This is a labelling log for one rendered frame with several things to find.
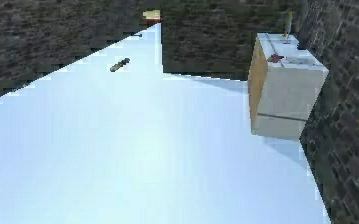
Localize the white and tan cabinet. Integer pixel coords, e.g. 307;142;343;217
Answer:
247;32;330;140

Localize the small red object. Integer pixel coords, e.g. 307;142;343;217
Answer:
266;53;285;63

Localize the small dark oblong object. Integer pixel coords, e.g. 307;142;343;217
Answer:
109;57;131;73

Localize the yellow green bottle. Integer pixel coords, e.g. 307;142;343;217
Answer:
281;9;294;44

